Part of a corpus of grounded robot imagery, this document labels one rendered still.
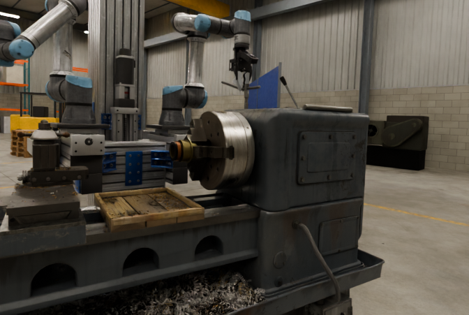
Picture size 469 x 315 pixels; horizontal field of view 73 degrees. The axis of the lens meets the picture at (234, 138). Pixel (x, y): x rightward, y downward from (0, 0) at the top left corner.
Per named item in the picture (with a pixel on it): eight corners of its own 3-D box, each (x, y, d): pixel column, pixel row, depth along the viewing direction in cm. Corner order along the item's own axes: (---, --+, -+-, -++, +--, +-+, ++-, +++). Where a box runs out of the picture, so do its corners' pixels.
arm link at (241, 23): (243, 16, 152) (254, 11, 145) (243, 39, 153) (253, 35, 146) (230, 12, 148) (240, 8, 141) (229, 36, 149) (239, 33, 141)
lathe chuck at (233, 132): (205, 171, 147) (214, 105, 139) (240, 201, 121) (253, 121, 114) (187, 172, 142) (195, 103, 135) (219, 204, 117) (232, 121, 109)
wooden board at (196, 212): (168, 195, 137) (168, 186, 137) (204, 219, 107) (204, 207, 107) (93, 203, 122) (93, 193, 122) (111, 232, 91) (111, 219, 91)
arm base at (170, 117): (154, 124, 185) (154, 107, 185) (177, 125, 194) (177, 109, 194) (165, 125, 173) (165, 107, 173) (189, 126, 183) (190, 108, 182)
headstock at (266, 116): (299, 179, 188) (303, 113, 185) (370, 197, 147) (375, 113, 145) (211, 187, 157) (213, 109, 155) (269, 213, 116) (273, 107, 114)
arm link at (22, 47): (101, 3, 155) (29, 66, 128) (87, 6, 160) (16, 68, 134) (85, -20, 147) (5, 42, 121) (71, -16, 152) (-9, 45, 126)
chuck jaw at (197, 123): (209, 146, 130) (203, 121, 135) (214, 140, 127) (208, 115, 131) (184, 146, 125) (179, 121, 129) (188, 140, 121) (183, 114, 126)
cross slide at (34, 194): (68, 186, 122) (68, 174, 121) (79, 218, 85) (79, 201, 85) (16, 191, 113) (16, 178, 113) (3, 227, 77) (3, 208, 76)
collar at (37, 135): (57, 138, 109) (57, 129, 109) (58, 140, 102) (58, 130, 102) (30, 138, 105) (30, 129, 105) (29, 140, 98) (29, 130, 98)
